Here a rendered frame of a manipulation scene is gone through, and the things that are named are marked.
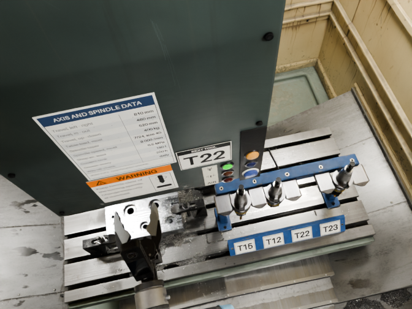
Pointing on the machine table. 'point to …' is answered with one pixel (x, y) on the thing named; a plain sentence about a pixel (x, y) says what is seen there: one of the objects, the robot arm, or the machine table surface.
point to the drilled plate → (177, 227)
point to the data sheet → (111, 136)
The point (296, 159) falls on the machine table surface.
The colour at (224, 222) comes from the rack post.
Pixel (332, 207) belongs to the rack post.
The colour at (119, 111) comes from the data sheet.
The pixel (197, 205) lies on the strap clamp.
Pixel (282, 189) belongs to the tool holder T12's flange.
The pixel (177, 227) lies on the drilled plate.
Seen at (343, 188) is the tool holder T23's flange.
